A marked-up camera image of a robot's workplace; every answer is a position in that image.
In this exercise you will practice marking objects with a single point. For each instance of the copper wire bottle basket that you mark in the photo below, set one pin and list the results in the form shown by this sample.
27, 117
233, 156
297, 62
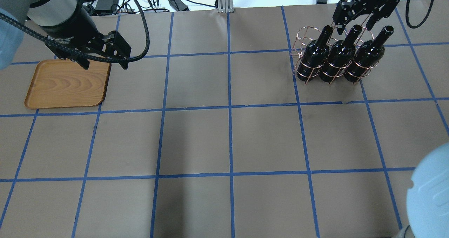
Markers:
361, 20

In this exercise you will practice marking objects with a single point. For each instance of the dark wine bottle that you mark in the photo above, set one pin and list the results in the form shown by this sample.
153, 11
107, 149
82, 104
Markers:
340, 56
368, 56
315, 53

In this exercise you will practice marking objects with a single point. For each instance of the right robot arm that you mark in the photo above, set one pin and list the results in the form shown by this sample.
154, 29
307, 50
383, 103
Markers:
346, 12

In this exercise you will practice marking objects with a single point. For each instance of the wooden tray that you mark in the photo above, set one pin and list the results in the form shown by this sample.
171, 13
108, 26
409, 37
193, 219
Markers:
60, 84

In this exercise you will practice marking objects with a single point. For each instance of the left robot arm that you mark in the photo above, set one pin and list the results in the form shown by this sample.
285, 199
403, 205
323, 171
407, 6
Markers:
66, 23

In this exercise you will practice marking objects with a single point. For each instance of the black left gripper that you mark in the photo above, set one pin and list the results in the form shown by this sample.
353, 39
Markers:
72, 30

